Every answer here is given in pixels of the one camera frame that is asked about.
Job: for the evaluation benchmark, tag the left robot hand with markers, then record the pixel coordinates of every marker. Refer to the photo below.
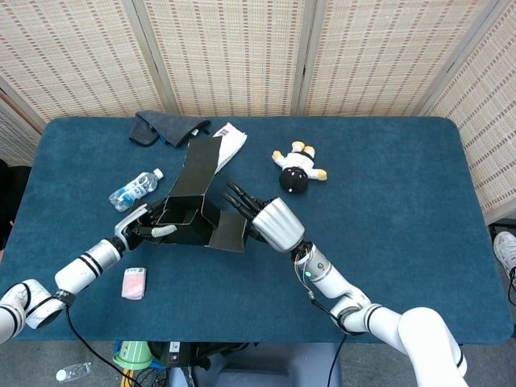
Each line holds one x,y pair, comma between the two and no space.
133,225

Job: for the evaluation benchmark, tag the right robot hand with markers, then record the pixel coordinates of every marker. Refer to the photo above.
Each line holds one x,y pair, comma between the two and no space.
278,223

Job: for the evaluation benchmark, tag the black cardboard box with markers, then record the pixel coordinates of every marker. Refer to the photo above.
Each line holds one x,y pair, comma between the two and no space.
193,173

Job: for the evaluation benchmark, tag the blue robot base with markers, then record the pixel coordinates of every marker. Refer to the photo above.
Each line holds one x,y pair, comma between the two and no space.
274,367

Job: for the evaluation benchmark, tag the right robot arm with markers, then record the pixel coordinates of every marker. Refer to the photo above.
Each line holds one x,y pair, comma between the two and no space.
423,334

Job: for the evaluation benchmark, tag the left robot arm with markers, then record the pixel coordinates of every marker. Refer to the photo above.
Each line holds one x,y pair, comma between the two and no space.
80,270

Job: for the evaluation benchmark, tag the black box with white label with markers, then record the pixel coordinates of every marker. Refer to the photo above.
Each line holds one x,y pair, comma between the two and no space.
177,359

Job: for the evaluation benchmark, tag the clear plastic water bottle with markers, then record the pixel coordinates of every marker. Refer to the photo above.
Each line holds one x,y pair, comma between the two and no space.
135,189

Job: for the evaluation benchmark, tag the pink tissue pack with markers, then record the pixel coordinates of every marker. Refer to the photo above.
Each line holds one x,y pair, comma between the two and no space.
134,283

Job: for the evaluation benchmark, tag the black and white plush doll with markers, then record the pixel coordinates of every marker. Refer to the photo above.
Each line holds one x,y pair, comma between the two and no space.
296,165

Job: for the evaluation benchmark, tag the white wet wipes pack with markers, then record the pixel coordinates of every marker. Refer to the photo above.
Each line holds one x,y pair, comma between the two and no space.
234,141

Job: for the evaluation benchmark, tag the grey folded cloth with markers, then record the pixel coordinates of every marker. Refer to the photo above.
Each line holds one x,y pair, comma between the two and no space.
173,129

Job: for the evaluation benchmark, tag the blue felt table cover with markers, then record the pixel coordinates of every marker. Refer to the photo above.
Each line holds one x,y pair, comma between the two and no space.
383,201

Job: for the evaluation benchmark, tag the person in black clothing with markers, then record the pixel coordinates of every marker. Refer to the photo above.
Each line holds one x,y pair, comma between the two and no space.
16,189

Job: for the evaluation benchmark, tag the green plastic cup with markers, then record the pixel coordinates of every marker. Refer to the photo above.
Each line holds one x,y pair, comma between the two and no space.
133,354

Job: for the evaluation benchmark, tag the woven bamboo screen panel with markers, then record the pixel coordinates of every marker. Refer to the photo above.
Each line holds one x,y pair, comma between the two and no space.
234,56
492,121
383,56
12,137
80,56

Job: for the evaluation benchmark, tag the crushed clear plastic bottle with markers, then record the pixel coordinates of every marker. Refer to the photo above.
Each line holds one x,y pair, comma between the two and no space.
74,371

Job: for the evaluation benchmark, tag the white sneaker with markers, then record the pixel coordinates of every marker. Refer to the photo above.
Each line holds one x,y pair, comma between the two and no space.
506,250

